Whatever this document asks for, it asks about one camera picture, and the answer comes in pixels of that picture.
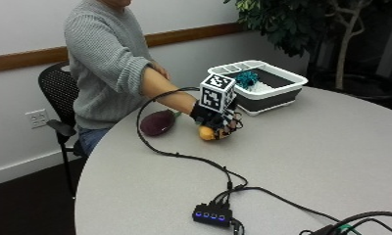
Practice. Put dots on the yellow orange fruit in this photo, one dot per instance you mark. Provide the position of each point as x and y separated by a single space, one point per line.
206 133

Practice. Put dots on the white and grey dish tub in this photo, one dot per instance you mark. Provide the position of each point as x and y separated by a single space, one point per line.
258 85

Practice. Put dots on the white wall outlet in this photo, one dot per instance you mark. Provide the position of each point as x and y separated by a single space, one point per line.
36 118

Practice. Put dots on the wooden wall rail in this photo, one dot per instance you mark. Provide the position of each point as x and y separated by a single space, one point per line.
73 49

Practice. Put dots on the teal scrubber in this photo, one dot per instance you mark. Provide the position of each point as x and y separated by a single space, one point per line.
246 79

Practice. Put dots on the the person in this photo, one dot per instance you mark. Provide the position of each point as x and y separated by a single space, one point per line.
106 65

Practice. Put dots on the black mesh office chair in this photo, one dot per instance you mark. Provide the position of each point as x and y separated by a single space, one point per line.
58 98

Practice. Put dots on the purple eggplant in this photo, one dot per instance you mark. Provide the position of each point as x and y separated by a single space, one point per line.
157 122

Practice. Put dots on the black usb hub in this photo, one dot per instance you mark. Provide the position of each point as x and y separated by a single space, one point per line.
212 215

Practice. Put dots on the potted tree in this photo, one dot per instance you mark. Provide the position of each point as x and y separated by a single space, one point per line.
317 29

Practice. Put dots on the white marker cube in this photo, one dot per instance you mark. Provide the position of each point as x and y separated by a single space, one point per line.
216 92

